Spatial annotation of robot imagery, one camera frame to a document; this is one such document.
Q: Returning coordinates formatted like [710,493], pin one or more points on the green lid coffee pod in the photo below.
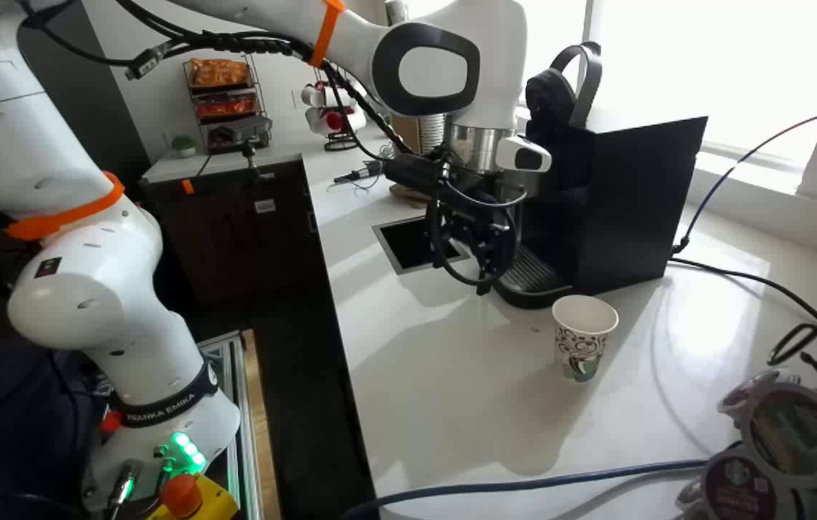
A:
[792,428]

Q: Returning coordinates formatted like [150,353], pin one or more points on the small green object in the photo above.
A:
[182,145]

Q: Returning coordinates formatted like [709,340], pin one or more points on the red and white container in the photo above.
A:
[330,117]

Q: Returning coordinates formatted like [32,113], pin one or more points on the rack with orange snack packets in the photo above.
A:
[222,103]

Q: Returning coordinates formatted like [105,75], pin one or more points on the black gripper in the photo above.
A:
[479,207]

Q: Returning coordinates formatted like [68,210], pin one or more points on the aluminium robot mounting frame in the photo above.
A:
[238,405]

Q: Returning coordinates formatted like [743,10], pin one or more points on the dark blue fabric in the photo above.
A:
[3,434]

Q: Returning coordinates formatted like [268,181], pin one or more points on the wooden cup holder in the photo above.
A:
[417,135]

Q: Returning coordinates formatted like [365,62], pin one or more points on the yellow emergency stop box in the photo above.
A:
[190,500]

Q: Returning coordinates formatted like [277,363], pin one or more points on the dark wooden cabinet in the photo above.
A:
[234,240]

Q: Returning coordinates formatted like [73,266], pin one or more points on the black coffee machine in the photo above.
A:
[619,204]

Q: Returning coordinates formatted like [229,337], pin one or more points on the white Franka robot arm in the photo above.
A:
[91,291]

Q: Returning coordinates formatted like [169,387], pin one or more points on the bright window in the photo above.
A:
[714,68]

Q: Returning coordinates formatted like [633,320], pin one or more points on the dark grey tall cabinet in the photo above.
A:
[91,104]

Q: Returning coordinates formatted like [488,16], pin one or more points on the dark lid coffee pod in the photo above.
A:
[740,493]

